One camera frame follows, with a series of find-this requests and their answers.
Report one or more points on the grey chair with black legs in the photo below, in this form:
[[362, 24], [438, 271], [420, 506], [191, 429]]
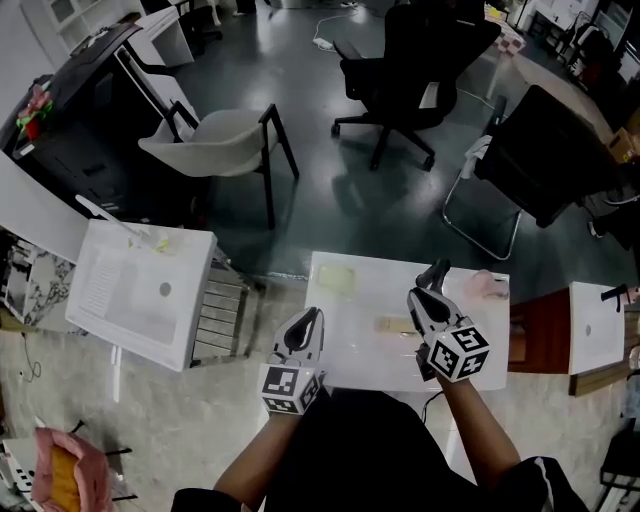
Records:
[[220, 142]]

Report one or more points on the white board panel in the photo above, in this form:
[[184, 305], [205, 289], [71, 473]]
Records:
[[35, 210]]

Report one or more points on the red flower pot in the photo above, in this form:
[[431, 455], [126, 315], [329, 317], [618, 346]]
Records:
[[34, 115]]

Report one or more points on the white sink on wooden cabinet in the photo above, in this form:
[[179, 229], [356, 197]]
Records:
[[597, 330]]

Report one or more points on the white shelf cabinet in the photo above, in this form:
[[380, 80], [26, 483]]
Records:
[[85, 17]]

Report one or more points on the pink checkered cloth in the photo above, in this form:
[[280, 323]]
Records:
[[507, 37]]

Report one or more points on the black desk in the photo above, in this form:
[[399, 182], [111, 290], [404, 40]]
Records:
[[75, 150]]

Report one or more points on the chrome rack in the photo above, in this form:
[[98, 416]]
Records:
[[217, 315]]

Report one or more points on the black metal rack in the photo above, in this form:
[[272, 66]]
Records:
[[622, 465]]

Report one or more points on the white sink on grey stand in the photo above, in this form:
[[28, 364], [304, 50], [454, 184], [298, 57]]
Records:
[[365, 360]]

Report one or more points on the person's black clothing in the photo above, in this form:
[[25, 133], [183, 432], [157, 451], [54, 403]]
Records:
[[370, 450]]

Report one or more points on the clear cup with yellow item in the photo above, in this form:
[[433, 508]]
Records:
[[160, 245]]

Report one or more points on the white plastic grid tray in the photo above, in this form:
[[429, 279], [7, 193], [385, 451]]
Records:
[[336, 279]]

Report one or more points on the white cloth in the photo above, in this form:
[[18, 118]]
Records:
[[475, 155]]

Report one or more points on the marble pattern cabinet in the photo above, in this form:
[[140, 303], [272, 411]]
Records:
[[45, 285]]

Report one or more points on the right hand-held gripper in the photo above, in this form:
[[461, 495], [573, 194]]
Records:
[[457, 352]]

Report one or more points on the person's left forearm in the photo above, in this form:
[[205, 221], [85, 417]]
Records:
[[255, 460]]

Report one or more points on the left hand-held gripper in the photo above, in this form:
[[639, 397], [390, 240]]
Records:
[[282, 387]]

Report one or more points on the person's right forearm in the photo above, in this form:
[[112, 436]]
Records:
[[480, 435]]

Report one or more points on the cardboard box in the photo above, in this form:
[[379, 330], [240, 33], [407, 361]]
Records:
[[622, 142]]

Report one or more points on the white desk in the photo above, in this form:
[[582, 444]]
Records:
[[165, 35]]

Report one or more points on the white washboard sink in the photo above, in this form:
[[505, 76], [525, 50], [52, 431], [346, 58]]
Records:
[[135, 305]]

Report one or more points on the black chair with chrome frame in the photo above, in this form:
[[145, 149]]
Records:
[[545, 150]]

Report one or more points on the white floor power strip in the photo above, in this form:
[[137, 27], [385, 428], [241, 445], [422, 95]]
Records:
[[322, 43]]

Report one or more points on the small black faucet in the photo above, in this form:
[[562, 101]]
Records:
[[617, 294]]

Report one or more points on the pink bag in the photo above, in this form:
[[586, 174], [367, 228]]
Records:
[[95, 470]]

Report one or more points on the black office chair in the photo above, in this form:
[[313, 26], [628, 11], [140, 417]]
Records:
[[420, 65]]

